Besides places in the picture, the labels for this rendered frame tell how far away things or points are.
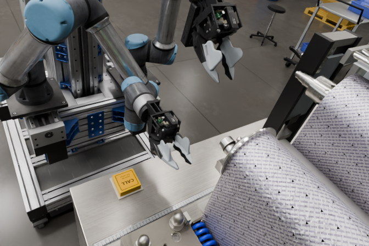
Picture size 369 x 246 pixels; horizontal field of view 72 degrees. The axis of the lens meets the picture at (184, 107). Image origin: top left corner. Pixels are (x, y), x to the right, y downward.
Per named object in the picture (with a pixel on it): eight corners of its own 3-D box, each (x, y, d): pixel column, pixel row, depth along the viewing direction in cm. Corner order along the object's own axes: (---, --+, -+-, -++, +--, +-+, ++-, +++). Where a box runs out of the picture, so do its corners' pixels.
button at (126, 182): (132, 172, 86) (132, 167, 84) (140, 189, 82) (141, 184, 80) (112, 179, 82) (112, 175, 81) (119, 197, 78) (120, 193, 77)
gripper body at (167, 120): (158, 129, 67) (139, 101, 74) (155, 150, 72) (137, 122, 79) (183, 122, 71) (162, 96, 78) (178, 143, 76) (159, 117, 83)
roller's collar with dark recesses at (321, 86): (315, 93, 69) (328, 73, 64) (334, 107, 65) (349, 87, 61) (301, 98, 65) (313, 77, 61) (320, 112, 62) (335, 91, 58)
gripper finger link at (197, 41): (199, 61, 55) (193, 22, 56) (195, 63, 56) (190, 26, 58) (217, 61, 57) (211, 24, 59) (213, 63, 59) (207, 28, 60)
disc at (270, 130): (259, 162, 63) (285, 119, 53) (260, 163, 62) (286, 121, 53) (212, 185, 55) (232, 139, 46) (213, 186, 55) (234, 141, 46)
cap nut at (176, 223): (178, 213, 64) (182, 204, 61) (186, 227, 62) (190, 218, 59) (166, 220, 62) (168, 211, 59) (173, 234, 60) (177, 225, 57)
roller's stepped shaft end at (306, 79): (297, 77, 70) (302, 67, 68) (314, 89, 67) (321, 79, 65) (289, 78, 69) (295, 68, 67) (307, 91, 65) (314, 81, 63)
